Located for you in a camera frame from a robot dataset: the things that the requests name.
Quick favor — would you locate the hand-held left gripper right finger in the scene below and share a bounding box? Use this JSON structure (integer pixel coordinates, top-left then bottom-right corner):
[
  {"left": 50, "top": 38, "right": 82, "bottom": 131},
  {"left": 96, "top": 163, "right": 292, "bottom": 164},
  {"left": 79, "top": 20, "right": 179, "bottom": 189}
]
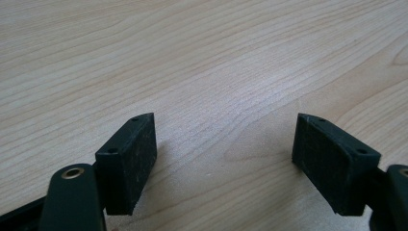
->
[{"left": 292, "top": 113, "right": 382, "bottom": 217}]

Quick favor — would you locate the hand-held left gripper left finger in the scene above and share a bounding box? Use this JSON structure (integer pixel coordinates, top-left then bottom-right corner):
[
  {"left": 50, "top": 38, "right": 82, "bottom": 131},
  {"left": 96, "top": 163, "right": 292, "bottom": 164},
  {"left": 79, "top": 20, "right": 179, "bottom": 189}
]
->
[{"left": 94, "top": 113, "right": 158, "bottom": 217}]

